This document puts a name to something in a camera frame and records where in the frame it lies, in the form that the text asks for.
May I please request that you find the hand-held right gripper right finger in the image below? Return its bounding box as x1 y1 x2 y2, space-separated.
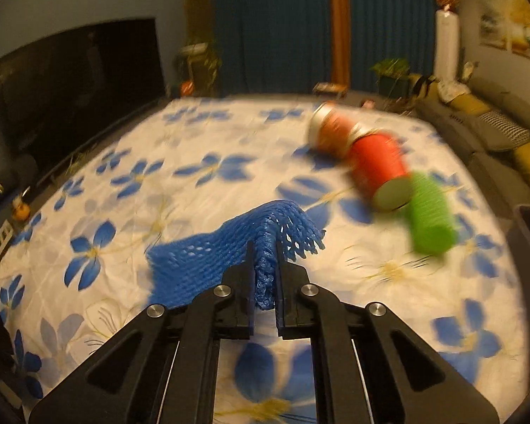
276 258 500 424

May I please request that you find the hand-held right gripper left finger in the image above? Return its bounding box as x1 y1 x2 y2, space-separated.
29 243 257 424

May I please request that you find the blue foam net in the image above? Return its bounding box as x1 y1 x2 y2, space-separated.
147 200 326 310

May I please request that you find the floral blue and white blanket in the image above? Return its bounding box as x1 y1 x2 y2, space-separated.
0 97 528 424

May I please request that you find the red paper cup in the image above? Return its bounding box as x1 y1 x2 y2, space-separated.
348 129 413 213

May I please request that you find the green foam net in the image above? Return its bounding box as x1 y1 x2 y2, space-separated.
404 171 459 256

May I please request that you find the orange patterned paper cup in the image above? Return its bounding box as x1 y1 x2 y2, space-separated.
308 101 363 157

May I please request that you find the trailing potted plant on stand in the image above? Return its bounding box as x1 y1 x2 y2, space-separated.
179 42 222 98

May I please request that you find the green metal plant stand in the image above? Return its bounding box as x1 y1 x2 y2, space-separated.
377 75 409 98

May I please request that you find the grey-green sofa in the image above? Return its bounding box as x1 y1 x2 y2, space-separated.
413 75 530 217

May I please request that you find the blue curtain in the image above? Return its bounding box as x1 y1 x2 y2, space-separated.
212 0 336 95
347 0 442 91

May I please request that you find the leafy green potted plant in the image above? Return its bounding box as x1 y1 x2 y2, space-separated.
370 57 411 82

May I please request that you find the black television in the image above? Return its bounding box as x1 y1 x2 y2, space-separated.
0 18 166 153

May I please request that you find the orange curtain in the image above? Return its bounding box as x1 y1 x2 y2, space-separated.
327 0 352 89

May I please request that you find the white plastic bag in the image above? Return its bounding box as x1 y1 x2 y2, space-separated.
437 80 471 100

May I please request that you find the small yellow cushion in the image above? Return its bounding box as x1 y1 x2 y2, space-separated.
448 93 491 116

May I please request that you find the black and white patterned cushion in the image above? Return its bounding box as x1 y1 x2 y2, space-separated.
477 110 530 148

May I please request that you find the brown wooden door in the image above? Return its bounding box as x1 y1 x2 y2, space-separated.
183 0 215 49

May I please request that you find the white standing air conditioner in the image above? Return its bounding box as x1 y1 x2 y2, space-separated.
434 9 462 82

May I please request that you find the small landscape painting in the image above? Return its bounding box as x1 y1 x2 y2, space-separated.
478 0 508 49

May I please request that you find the large yellow tree painting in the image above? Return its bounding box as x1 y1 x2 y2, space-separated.
506 0 530 58

